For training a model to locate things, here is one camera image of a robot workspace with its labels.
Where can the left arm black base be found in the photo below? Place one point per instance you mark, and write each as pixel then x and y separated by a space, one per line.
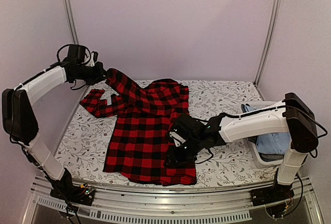
pixel 64 189

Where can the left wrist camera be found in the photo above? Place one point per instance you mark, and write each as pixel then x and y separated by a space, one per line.
pixel 81 55

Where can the red black plaid shirt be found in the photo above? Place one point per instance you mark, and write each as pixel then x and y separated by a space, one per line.
pixel 138 146

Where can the aluminium frame post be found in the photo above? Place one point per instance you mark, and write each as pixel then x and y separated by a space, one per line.
pixel 74 39
pixel 268 41

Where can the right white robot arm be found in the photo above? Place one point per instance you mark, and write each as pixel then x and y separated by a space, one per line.
pixel 290 115

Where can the left aluminium frame post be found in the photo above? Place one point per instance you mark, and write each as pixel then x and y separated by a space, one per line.
pixel 74 39

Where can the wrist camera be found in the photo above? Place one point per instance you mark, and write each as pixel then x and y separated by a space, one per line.
pixel 81 55
pixel 185 128

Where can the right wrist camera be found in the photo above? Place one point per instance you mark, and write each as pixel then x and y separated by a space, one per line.
pixel 185 128

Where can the light blue collared shirt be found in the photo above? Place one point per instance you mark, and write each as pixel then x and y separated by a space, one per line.
pixel 272 143

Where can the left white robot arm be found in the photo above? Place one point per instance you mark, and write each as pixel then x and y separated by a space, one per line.
pixel 19 119

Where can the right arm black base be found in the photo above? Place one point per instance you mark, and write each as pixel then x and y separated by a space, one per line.
pixel 271 194

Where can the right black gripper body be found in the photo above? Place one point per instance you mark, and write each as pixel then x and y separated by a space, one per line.
pixel 185 155

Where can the right aluminium frame post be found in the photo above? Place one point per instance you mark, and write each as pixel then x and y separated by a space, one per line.
pixel 268 41

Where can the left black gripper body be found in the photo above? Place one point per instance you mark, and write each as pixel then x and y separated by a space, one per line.
pixel 91 75

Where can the aluminium front rail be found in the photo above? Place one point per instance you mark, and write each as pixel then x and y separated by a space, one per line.
pixel 130 204

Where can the floral patterned table cloth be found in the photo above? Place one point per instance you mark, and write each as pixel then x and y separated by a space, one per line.
pixel 82 149

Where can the white plastic laundry basket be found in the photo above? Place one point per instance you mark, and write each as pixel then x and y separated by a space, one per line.
pixel 265 160

